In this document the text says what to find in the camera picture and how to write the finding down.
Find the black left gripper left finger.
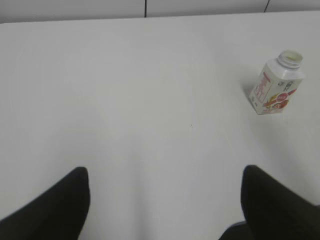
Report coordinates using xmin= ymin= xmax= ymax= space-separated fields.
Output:
xmin=0 ymin=166 xmax=90 ymax=240

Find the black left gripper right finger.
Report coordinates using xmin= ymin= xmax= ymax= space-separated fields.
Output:
xmin=220 ymin=165 xmax=320 ymax=240

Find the white strawberry drink bottle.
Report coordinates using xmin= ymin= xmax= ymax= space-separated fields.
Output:
xmin=248 ymin=50 xmax=305 ymax=115

